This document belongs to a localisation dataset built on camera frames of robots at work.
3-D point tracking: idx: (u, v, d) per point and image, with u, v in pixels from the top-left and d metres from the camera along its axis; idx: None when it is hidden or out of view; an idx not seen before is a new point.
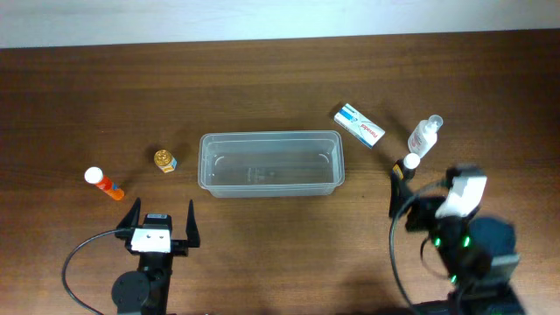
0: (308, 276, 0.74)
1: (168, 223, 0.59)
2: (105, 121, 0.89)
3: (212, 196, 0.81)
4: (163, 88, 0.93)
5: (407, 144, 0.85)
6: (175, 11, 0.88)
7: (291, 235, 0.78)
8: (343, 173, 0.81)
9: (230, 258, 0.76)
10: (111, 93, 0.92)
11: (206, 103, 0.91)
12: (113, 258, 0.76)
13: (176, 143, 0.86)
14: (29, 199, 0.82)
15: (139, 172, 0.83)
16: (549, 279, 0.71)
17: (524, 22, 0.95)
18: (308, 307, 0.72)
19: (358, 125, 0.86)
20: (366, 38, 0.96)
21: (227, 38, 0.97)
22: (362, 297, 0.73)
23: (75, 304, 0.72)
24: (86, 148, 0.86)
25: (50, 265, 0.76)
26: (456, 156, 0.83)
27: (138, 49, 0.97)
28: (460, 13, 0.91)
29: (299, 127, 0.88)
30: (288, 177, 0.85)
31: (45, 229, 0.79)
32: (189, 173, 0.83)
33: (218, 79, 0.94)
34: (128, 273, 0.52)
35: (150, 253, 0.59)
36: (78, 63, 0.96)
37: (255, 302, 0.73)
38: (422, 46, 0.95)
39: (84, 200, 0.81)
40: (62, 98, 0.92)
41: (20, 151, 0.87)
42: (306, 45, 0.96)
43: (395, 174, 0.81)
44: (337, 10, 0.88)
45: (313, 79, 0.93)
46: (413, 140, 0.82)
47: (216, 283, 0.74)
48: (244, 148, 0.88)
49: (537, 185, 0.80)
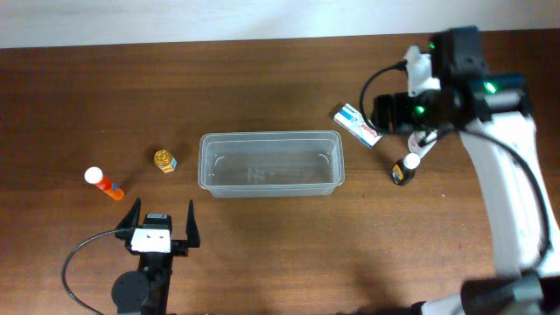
0: (308, 276, 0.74)
1: (168, 223, 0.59)
2: (104, 121, 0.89)
3: (212, 196, 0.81)
4: (163, 88, 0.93)
5: (407, 143, 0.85)
6: (175, 12, 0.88)
7: (292, 235, 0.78)
8: (343, 172, 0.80)
9: (230, 258, 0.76)
10: (110, 92, 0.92)
11: (206, 102, 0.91)
12: (113, 258, 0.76)
13: (177, 143, 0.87)
14: (28, 198, 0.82)
15: (139, 172, 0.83)
16: None
17: (523, 22, 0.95)
18: (308, 307, 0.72)
19: (358, 125, 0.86)
20: (366, 38, 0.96)
21: (226, 38, 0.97)
22: (362, 297, 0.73)
23: (75, 304, 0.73)
24: (85, 148, 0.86)
25: (50, 265, 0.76)
26: (455, 156, 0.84)
27: (138, 49, 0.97)
28: (459, 13, 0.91)
29: (299, 126, 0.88)
30: (288, 176, 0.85)
31: (45, 229, 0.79)
32: (189, 173, 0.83)
33: (218, 79, 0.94)
34: (128, 273, 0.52)
35: (150, 253, 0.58)
36: (77, 63, 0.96)
37: (254, 302, 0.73)
38: (422, 47, 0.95)
39: (84, 200, 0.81)
40: (61, 98, 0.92)
41: (20, 151, 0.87)
42: (305, 45, 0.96)
43: (395, 174, 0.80)
44: (338, 10, 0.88)
45: (312, 79, 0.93)
46: (413, 140, 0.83)
47: (215, 283, 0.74)
48: (244, 148, 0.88)
49: None
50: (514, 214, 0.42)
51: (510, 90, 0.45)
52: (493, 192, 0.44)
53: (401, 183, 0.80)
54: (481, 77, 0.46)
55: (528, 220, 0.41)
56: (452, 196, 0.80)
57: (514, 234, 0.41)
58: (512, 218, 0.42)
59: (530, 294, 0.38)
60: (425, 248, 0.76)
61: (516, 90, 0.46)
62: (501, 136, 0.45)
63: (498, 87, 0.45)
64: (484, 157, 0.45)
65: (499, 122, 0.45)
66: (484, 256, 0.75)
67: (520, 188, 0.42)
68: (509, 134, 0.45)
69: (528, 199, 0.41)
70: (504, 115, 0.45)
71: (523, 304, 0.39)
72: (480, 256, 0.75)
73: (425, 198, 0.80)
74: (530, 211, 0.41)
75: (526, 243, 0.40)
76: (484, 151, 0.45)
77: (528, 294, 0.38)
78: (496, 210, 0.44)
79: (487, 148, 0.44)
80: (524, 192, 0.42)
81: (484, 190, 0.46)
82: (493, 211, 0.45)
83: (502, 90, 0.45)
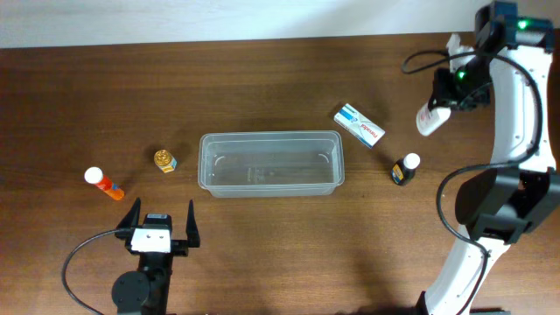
0: (308, 276, 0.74)
1: (168, 223, 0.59)
2: (104, 121, 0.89)
3: (212, 196, 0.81)
4: (162, 88, 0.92)
5: (419, 117, 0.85)
6: (175, 11, 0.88)
7: (292, 235, 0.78)
8: (343, 172, 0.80)
9: (231, 258, 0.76)
10: (110, 92, 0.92)
11: (206, 102, 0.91)
12: (113, 258, 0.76)
13: (177, 143, 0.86)
14: (28, 198, 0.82)
15: (139, 172, 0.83)
16: (541, 279, 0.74)
17: None
18: (308, 307, 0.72)
19: (358, 125, 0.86)
20: (367, 38, 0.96)
21: (226, 38, 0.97)
22: (362, 297, 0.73)
23: (75, 304, 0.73)
24: (85, 147, 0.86)
25: (50, 265, 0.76)
26: (454, 156, 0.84)
27: (138, 49, 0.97)
28: (460, 14, 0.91)
29: (299, 126, 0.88)
30: (288, 176, 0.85)
31: (45, 230, 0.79)
32: (188, 173, 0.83)
33: (218, 79, 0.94)
34: (128, 273, 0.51)
35: (150, 253, 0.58)
36: (76, 62, 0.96)
37: (255, 302, 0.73)
38: (423, 47, 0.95)
39: (84, 200, 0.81)
40: (61, 98, 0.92)
41: (20, 151, 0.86)
42: (306, 46, 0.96)
43: (395, 174, 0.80)
44: (338, 10, 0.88)
45: (313, 79, 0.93)
46: (423, 115, 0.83)
47: (216, 283, 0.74)
48: (243, 147, 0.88)
49: None
50: (514, 119, 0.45)
51: (537, 33, 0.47)
52: (501, 105, 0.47)
53: (402, 183, 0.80)
54: (518, 27, 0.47)
55: (526, 126, 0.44)
56: (451, 195, 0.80)
57: (511, 138, 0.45)
58: (511, 124, 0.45)
59: (510, 180, 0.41)
60: (425, 248, 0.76)
61: (542, 33, 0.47)
62: (521, 61, 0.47)
63: (527, 26, 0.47)
64: (500, 78, 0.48)
65: (523, 50, 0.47)
66: None
67: (523, 101, 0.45)
68: (528, 59, 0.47)
69: (529, 108, 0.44)
70: (529, 49, 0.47)
71: (500, 190, 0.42)
72: None
73: (425, 198, 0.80)
74: (529, 121, 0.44)
75: (517, 145, 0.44)
76: (501, 74, 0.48)
77: (507, 178, 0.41)
78: (501, 116, 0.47)
79: (506, 71, 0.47)
80: (528, 101, 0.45)
81: (496, 105, 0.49)
82: (498, 123, 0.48)
83: (528, 34, 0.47)
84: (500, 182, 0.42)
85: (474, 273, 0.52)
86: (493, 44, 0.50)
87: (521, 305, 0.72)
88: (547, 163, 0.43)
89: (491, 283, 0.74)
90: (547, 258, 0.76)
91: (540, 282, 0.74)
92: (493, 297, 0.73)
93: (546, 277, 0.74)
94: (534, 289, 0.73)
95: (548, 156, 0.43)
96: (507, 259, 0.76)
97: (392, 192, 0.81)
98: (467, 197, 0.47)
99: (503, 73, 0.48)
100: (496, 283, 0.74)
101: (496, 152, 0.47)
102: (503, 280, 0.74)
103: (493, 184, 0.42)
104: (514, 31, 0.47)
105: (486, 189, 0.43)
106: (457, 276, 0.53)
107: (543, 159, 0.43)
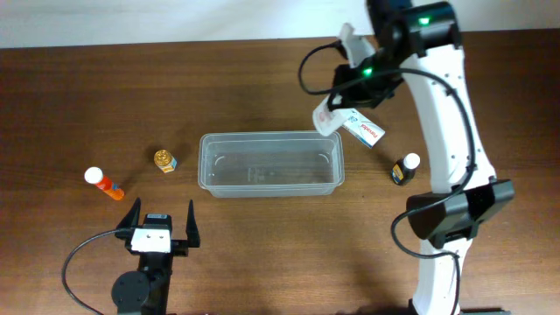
0: (308, 276, 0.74)
1: (168, 223, 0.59)
2: (103, 121, 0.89)
3: (212, 196, 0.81)
4: (162, 88, 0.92)
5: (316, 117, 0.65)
6: (175, 11, 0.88)
7: (292, 235, 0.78)
8: (343, 172, 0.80)
9: (230, 258, 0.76)
10: (109, 92, 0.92)
11: (206, 102, 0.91)
12: (113, 258, 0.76)
13: (176, 143, 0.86)
14: (28, 198, 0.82)
15: (139, 172, 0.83)
16: (541, 278, 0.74)
17: (524, 22, 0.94)
18: (308, 307, 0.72)
19: (358, 125, 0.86)
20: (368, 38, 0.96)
21: (226, 38, 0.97)
22: (362, 297, 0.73)
23: (75, 304, 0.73)
24: (84, 147, 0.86)
25: (50, 265, 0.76)
26: None
27: (137, 49, 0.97)
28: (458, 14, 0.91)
29: (299, 126, 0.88)
30: (288, 177, 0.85)
31: (45, 230, 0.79)
32: (188, 173, 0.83)
33: (217, 79, 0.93)
34: (128, 273, 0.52)
35: (150, 253, 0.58)
36: (74, 62, 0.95)
37: (255, 302, 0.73)
38: None
39: (84, 200, 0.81)
40: (59, 97, 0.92)
41: (18, 151, 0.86)
42: (306, 46, 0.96)
43: (395, 174, 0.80)
44: (339, 10, 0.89)
45: (313, 79, 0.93)
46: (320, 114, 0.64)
47: (216, 283, 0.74)
48: (243, 147, 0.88)
49: (535, 185, 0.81)
50: (445, 139, 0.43)
51: (444, 24, 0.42)
52: (427, 120, 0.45)
53: (401, 183, 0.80)
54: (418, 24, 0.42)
55: (458, 143, 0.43)
56: None
57: (446, 158, 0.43)
58: (444, 143, 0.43)
59: (458, 206, 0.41)
60: None
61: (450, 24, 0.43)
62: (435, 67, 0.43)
63: (432, 20, 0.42)
64: (417, 90, 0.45)
65: (433, 52, 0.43)
66: (484, 256, 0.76)
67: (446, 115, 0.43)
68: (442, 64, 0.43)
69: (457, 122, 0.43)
70: (439, 49, 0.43)
71: (452, 216, 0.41)
72: (480, 256, 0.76)
73: None
74: (461, 136, 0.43)
75: (456, 166, 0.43)
76: (418, 87, 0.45)
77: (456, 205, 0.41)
78: (430, 134, 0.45)
79: (422, 82, 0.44)
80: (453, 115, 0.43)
81: (420, 118, 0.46)
82: (429, 139, 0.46)
83: (433, 31, 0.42)
84: (451, 210, 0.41)
85: (451, 276, 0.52)
86: (400, 48, 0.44)
87: (521, 305, 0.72)
88: (487, 173, 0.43)
89: (491, 283, 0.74)
90: (547, 258, 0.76)
91: (540, 282, 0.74)
92: (493, 297, 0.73)
93: (546, 277, 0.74)
94: (534, 289, 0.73)
95: (484, 166, 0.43)
96: (507, 259, 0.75)
97: (392, 192, 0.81)
98: (420, 218, 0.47)
99: (420, 85, 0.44)
100: (496, 283, 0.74)
101: (435, 171, 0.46)
102: (503, 280, 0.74)
103: (445, 213, 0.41)
104: (416, 32, 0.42)
105: (438, 217, 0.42)
106: (435, 282, 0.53)
107: (482, 173, 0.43)
